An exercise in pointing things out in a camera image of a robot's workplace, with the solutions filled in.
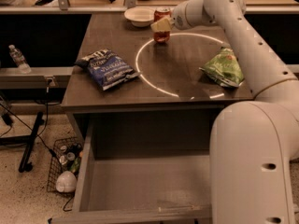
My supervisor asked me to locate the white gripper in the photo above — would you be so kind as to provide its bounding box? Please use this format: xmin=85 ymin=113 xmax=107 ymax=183
xmin=150 ymin=0 xmax=206 ymax=33

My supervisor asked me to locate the black stand leg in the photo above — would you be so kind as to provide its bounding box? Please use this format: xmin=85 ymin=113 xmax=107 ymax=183
xmin=0 ymin=112 xmax=43 ymax=173

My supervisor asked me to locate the red coke can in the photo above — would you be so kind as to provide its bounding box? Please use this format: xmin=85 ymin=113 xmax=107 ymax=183
xmin=152 ymin=7 xmax=171 ymax=44

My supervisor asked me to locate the black wire basket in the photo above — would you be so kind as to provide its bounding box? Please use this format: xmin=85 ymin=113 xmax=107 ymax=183
xmin=46 ymin=136 xmax=84 ymax=198

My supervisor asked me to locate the grey cabinet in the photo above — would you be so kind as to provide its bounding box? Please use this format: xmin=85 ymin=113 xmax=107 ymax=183
xmin=62 ymin=12 xmax=252 ymax=139

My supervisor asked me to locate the blue chip bag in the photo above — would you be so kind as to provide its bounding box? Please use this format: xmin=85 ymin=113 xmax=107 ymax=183
xmin=75 ymin=49 xmax=140 ymax=91

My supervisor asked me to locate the white bowl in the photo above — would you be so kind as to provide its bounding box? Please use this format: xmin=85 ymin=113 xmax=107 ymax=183
xmin=124 ymin=7 xmax=154 ymax=27

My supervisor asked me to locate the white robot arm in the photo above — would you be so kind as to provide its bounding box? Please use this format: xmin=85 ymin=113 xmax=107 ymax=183
xmin=151 ymin=0 xmax=299 ymax=224

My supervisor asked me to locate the green chip bag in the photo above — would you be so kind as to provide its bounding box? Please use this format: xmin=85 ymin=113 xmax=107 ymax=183
xmin=200 ymin=47 xmax=244 ymax=88

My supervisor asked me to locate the open grey top drawer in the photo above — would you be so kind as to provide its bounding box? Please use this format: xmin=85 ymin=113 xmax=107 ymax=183
xmin=52 ymin=110 xmax=212 ymax=224

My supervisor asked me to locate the white round object in basket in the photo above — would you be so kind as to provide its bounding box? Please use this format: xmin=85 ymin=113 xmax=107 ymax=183
xmin=55 ymin=171 xmax=77 ymax=193

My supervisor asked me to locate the clear water bottle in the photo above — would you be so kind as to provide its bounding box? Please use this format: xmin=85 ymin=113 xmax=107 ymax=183
xmin=8 ymin=45 xmax=31 ymax=74

